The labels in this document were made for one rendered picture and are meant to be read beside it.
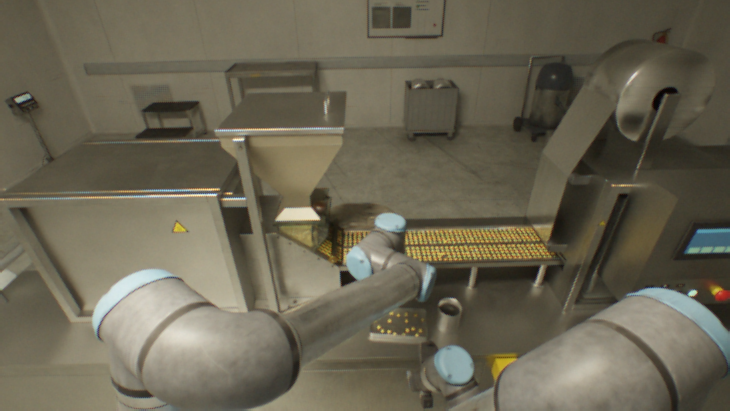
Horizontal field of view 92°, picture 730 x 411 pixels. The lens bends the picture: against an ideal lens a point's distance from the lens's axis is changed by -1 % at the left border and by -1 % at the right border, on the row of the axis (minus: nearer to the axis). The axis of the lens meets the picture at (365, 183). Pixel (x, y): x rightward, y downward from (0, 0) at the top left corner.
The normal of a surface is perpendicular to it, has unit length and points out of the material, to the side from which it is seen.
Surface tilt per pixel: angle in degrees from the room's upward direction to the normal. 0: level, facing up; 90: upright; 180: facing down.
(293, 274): 90
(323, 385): 90
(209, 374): 52
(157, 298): 1
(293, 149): 114
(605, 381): 35
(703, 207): 90
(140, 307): 19
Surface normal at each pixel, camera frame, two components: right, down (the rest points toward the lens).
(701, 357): 0.29, -0.29
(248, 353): 0.49, -0.46
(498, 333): -0.01, -0.86
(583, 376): -0.57, -0.53
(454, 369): 0.13, -0.66
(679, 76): 0.02, 0.51
